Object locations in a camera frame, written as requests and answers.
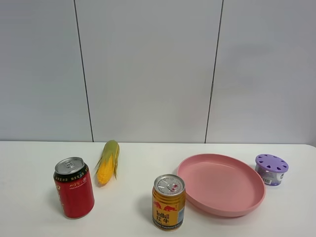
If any pink plastic plate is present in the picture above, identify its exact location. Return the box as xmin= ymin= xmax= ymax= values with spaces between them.
xmin=177 ymin=154 xmax=266 ymax=217

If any gold Red Bull can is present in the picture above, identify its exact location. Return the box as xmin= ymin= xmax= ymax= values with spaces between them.
xmin=152 ymin=174 xmax=186 ymax=231

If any yellow corn cob with husk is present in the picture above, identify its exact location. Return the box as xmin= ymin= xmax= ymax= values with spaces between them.
xmin=96 ymin=140 xmax=120 ymax=186

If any red soda can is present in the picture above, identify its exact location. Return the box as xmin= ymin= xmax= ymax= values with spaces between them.
xmin=53 ymin=157 xmax=94 ymax=219

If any purple lidded air freshener jar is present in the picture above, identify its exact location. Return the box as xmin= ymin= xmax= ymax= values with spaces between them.
xmin=255 ymin=154 xmax=289 ymax=186

